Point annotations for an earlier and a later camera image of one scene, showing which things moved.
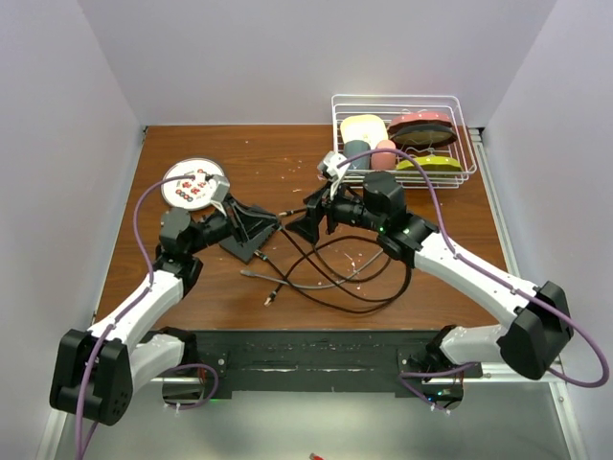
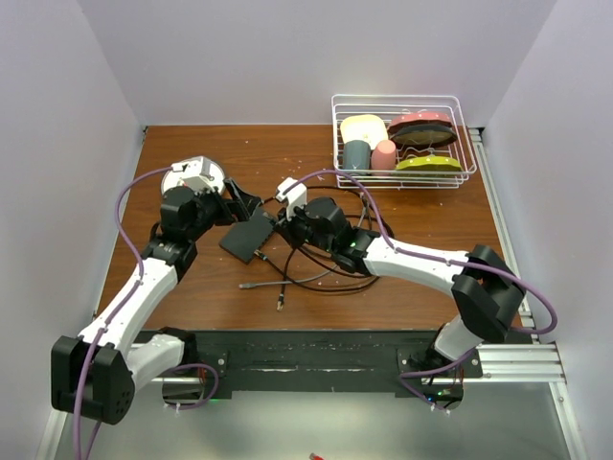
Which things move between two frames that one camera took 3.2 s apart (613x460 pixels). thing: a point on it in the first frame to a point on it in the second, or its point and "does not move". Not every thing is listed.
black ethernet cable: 403,292 to 284,271
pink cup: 384,160 does not move
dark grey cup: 354,148 does not move
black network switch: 251,247 does not move
